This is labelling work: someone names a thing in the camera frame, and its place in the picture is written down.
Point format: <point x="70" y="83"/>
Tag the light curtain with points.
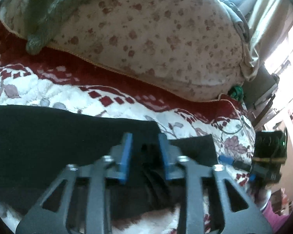
<point x="266" y="17"/>

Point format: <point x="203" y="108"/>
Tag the dark chair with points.
<point x="261" y="87"/>

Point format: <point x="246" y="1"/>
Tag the cream cloth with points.
<point x="244" y="41"/>

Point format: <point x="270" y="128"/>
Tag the grey-green knitted cloth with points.
<point x="51" y="7"/>

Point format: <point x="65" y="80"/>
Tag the black pants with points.
<point x="51" y="141"/>

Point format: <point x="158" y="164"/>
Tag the white and red floral blanket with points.
<point x="70" y="95"/>

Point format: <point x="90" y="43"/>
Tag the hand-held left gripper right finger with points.
<point x="164" y="159"/>

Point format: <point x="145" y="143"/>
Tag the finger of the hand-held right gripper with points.
<point x="252" y="177"/>
<point x="226" y="160"/>

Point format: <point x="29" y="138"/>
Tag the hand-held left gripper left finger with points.
<point x="127" y="159"/>

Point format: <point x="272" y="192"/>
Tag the green object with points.
<point x="236" y="92"/>

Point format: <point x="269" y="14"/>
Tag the floral beige pillow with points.
<point x="156" y="36"/>

